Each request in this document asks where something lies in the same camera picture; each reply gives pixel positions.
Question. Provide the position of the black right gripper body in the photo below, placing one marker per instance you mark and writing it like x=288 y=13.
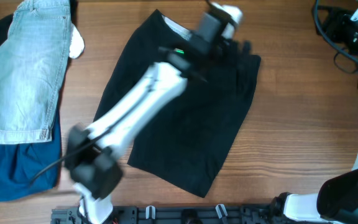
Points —
x=335 y=20

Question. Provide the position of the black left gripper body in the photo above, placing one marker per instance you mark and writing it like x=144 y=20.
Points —
x=230 y=52

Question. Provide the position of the black shorts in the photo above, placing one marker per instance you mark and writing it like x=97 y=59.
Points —
x=187 y=142

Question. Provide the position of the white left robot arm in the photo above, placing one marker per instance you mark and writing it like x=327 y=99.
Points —
x=94 y=152

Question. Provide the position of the white cloth item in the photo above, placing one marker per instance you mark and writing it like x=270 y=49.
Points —
x=77 y=44

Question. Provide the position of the light blue denim shorts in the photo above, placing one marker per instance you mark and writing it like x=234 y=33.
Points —
x=33 y=61

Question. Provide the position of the dark blue garment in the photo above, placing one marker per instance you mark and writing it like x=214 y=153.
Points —
x=19 y=163

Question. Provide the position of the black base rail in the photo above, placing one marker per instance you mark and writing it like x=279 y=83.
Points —
x=244 y=214

